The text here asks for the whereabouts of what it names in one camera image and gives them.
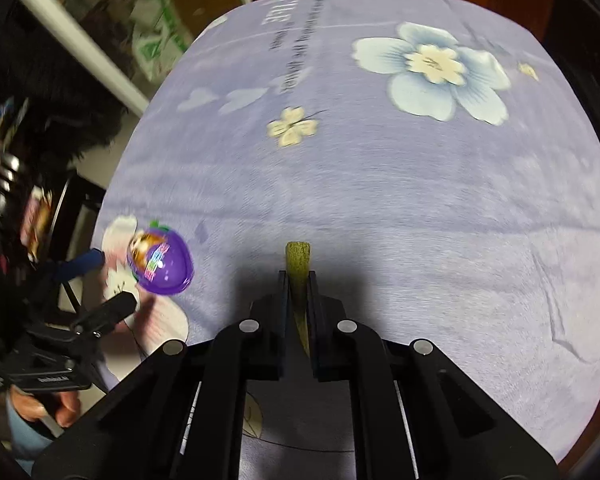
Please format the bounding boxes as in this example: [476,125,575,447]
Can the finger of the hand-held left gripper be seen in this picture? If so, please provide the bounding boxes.
[71,291,139,337]
[45,249,107,285]

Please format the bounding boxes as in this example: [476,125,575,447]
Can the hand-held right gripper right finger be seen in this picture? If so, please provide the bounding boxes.
[306,270,559,480]

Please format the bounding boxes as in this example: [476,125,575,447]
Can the glass sliding door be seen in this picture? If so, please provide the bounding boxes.
[10,0,253,116]

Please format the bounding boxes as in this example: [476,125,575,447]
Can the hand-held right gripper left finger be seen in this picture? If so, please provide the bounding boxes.
[32,270,288,480]

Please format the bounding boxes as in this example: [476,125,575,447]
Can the purple floral tablecloth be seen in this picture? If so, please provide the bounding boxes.
[91,0,600,466]

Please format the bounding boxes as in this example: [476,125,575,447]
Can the black wooden chair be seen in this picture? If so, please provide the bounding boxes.
[47,170,108,313]

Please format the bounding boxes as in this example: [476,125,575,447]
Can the green banana peel piece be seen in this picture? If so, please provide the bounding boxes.
[286,241,314,357]

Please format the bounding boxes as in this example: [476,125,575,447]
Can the person's left hand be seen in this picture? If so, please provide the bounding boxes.
[10,385,82,429]

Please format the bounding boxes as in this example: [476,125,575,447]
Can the snack packets on chair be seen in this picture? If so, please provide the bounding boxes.
[19,185,55,262]

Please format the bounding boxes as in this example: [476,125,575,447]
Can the purple plastic toy capsule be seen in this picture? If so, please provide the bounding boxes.
[126,219,196,297]

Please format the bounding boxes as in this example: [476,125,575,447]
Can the green white sack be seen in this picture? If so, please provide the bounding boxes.
[129,0,193,82]

